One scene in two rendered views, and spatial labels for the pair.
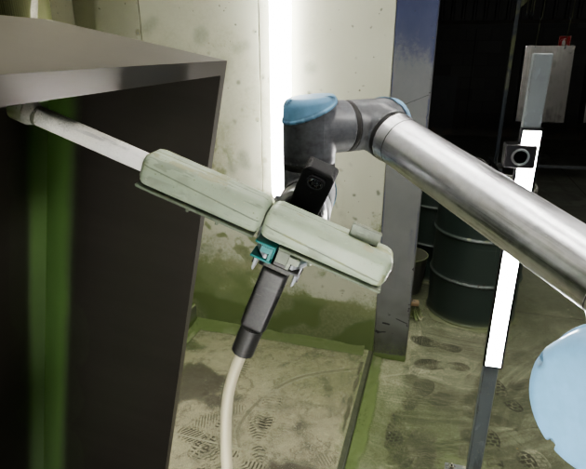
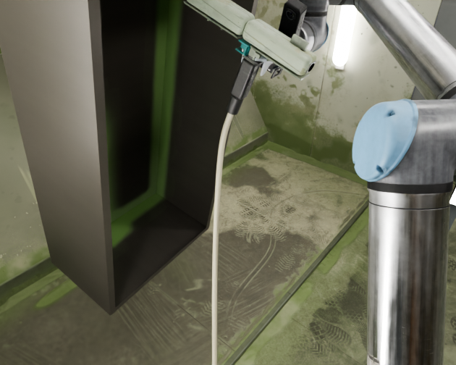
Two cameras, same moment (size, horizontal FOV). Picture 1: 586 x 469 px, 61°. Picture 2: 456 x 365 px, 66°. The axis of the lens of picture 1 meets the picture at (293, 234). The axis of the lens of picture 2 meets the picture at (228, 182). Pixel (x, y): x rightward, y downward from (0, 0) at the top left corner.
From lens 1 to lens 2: 0.30 m
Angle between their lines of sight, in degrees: 25
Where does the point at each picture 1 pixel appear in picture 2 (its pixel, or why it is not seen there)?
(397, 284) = not seen: hidden behind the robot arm
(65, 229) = (174, 47)
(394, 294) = not seen: hidden behind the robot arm
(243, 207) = (233, 19)
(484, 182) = (407, 24)
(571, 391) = (366, 132)
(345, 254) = (283, 52)
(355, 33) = not seen: outside the picture
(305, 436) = (313, 224)
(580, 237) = (447, 62)
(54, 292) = (167, 86)
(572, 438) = (360, 159)
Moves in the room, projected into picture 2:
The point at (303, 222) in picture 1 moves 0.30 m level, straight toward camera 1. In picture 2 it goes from (263, 30) to (183, 72)
